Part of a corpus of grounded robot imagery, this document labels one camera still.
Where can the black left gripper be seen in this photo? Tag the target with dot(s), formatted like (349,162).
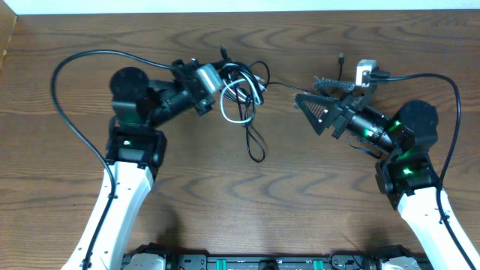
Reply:
(178,71)

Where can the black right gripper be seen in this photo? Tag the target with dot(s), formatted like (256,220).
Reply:
(338,112)

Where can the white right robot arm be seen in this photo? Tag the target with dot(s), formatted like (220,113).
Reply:
(404,171)

